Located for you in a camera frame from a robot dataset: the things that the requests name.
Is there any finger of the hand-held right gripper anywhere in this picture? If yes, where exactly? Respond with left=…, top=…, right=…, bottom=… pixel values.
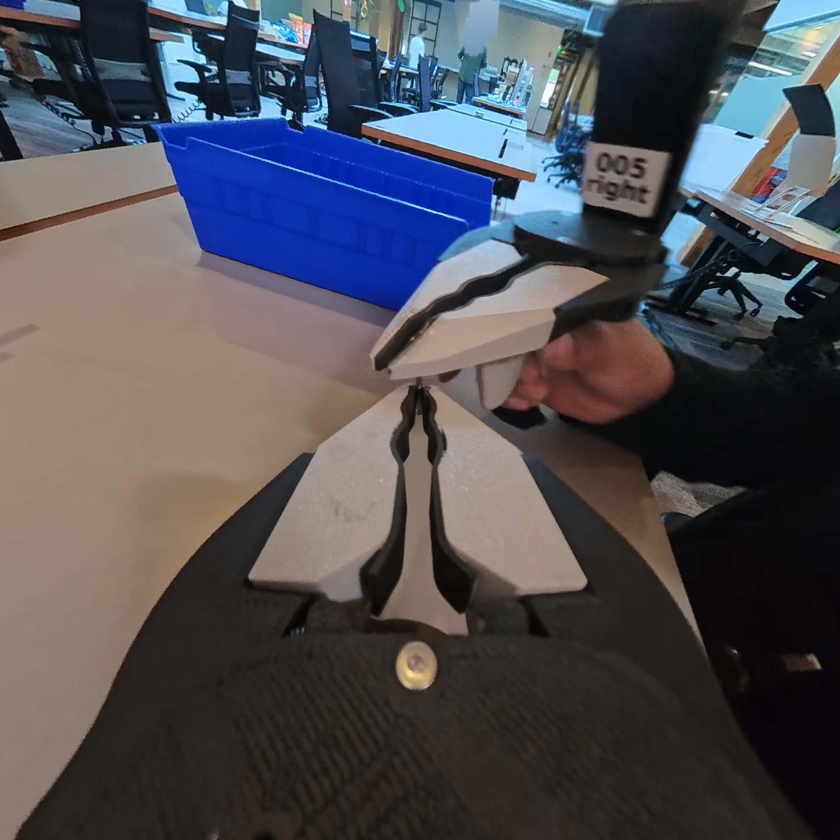
left=369, top=239, right=526, bottom=367
left=386, top=262, right=613, bottom=382

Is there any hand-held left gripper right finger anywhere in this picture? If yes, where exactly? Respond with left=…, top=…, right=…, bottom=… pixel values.
left=420, top=387, right=588, bottom=616

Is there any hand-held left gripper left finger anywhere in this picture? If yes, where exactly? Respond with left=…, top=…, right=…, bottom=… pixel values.
left=249, top=387, right=416, bottom=618

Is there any person's right forearm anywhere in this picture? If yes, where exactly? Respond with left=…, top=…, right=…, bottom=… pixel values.
left=640, top=341, right=840, bottom=490

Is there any person's right hand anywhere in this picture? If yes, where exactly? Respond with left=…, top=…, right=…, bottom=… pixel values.
left=505, top=314, right=677, bottom=424

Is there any wooden top desk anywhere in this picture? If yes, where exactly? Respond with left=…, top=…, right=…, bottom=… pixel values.
left=362, top=108, right=538, bottom=182
left=682, top=187, right=840, bottom=265

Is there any blue plastic bin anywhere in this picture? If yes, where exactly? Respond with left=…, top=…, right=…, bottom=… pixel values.
left=154, top=118, right=494, bottom=311

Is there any black office chair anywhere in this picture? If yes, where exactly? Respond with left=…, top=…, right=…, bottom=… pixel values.
left=77, top=0, right=173, bottom=143
left=175, top=0, right=262, bottom=120
left=312, top=10, right=396, bottom=136

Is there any person's dark clothed body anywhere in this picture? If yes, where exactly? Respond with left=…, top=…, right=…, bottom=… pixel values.
left=663, top=486, right=840, bottom=840

